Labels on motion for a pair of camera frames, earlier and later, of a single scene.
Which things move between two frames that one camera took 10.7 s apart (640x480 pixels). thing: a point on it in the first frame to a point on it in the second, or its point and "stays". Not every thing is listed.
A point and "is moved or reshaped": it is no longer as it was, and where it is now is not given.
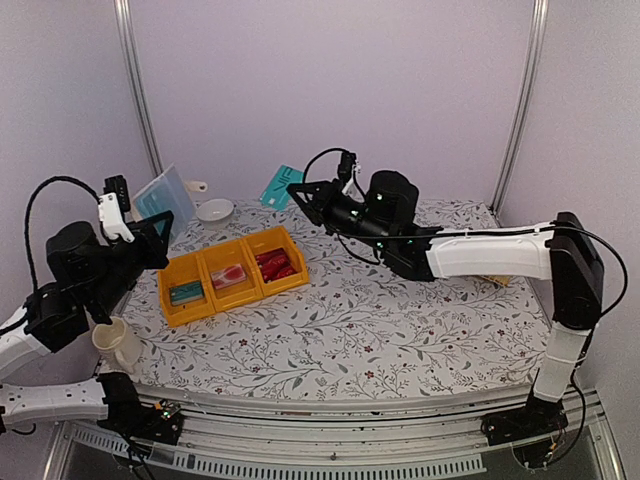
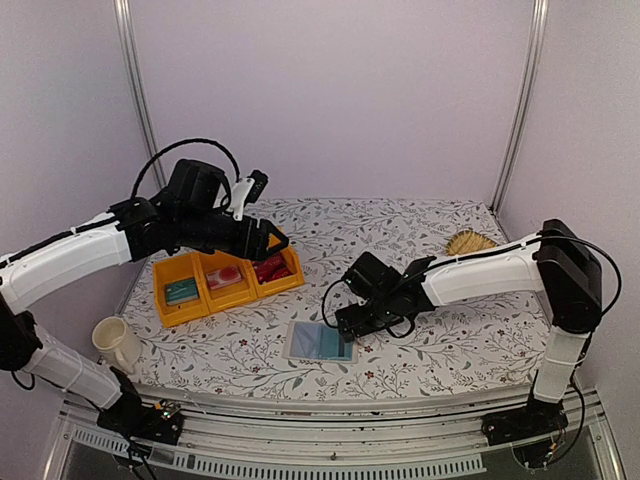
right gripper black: [324, 191] to [358, 326]
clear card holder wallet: [166, 193] is moved or reshaped
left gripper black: [156, 254] to [259, 242]
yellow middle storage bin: [229, 274] stays
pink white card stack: [227, 276] stays
